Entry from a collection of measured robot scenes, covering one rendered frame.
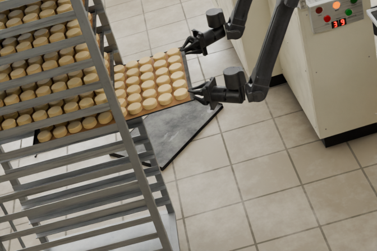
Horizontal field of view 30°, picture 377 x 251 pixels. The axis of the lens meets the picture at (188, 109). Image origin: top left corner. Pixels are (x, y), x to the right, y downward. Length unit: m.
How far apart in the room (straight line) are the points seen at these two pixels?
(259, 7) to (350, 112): 0.81
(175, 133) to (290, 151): 0.70
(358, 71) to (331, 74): 0.14
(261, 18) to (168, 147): 0.88
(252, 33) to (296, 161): 0.80
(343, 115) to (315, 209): 0.52
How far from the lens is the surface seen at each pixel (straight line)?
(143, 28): 5.28
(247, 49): 4.02
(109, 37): 2.77
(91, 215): 2.73
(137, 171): 2.56
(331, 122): 3.56
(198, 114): 4.10
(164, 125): 4.10
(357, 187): 3.43
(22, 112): 2.58
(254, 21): 3.95
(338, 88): 3.46
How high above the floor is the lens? 2.30
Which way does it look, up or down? 33 degrees down
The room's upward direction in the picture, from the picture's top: 17 degrees counter-clockwise
